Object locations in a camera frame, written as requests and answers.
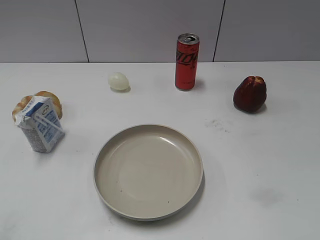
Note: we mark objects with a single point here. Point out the blue white milk carton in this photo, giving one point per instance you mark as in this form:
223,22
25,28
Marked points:
38,116

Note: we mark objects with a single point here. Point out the beige round plate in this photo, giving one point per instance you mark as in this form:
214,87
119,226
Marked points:
148,172

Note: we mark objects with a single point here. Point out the white egg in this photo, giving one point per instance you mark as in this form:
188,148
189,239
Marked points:
118,81

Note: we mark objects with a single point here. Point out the red soda can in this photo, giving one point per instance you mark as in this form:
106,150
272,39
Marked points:
187,51

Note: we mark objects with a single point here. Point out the dark red wax apple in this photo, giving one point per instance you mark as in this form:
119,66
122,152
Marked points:
251,94

